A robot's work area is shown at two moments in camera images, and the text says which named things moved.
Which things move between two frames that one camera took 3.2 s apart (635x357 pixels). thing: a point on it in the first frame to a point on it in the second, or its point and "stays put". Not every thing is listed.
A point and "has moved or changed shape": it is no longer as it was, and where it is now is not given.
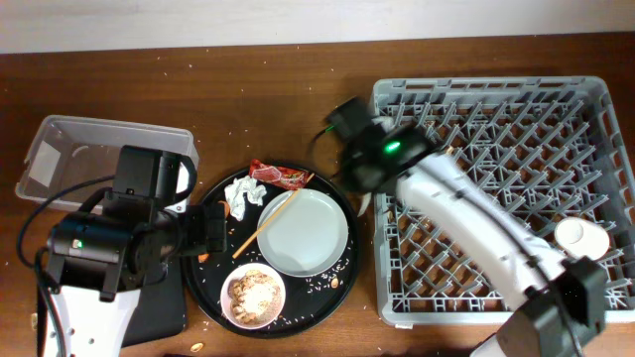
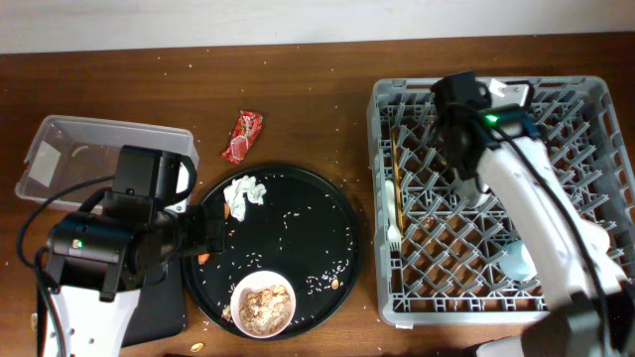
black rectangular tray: x=159 y=309 stays put
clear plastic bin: x=69 y=153 stays put
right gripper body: x=345 y=167 to x=444 y=148
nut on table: x=196 y=347 stays put
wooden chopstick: x=287 y=201 has moved or changed shape
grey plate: x=307 y=236 has moved or changed shape
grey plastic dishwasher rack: x=555 y=148 stays put
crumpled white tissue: x=236 y=190 stays put
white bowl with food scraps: x=252 y=296 has moved or changed shape
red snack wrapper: x=291 y=178 to x=244 y=131
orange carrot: x=204 y=258 stays put
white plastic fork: x=366 y=201 to x=394 y=236
